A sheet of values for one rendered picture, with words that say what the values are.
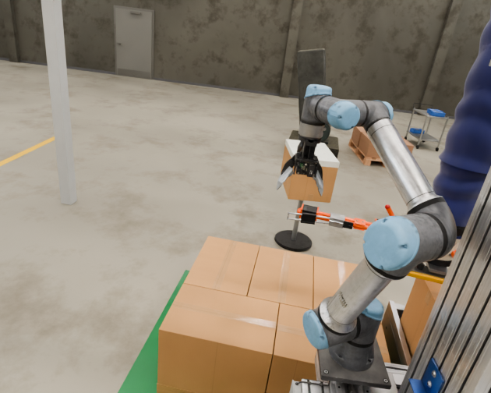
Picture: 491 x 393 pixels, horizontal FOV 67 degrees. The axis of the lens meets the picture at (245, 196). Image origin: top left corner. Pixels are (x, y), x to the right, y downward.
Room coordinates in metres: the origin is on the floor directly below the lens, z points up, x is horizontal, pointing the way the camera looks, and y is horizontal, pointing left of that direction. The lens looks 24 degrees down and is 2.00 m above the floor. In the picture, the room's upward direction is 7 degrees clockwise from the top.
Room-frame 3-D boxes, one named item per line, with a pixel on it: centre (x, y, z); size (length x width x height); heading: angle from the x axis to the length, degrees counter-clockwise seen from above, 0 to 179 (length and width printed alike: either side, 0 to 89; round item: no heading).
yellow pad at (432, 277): (1.42, -0.88, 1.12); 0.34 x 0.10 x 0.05; 78
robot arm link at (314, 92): (1.14, -0.18, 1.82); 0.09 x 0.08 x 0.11; 28
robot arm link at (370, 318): (0.96, -0.42, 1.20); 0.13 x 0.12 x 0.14; 118
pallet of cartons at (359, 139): (7.11, -2.45, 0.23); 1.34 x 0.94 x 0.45; 176
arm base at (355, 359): (0.96, -0.42, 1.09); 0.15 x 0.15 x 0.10
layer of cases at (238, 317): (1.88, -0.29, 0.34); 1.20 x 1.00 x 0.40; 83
